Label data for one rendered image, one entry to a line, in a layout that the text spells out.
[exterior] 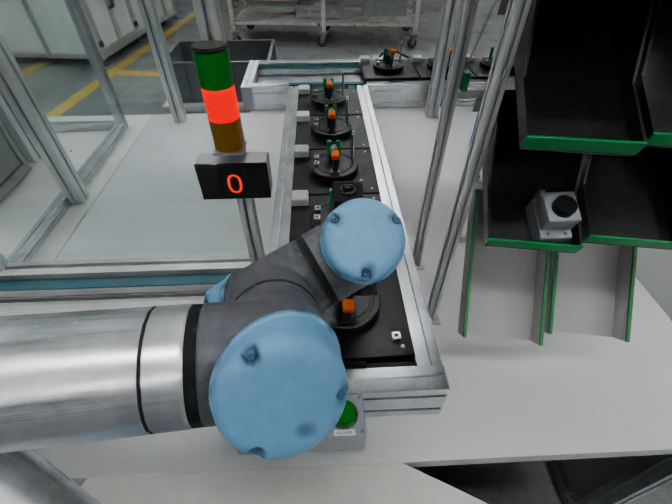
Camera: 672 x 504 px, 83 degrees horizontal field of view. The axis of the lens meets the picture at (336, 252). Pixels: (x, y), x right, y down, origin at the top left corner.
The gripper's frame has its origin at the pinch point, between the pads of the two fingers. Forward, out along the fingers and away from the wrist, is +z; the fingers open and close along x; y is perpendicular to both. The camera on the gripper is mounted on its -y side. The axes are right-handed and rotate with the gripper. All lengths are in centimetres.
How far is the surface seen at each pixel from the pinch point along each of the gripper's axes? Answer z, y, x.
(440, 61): 69, -81, 42
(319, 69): 103, -99, -4
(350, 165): 39.6, -30.0, 4.2
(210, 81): -15.4, -23.8, -19.3
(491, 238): -13.2, -0.5, 20.5
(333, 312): 6.3, 10.3, -2.3
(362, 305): 7.2, 9.2, 3.3
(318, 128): 54, -48, -5
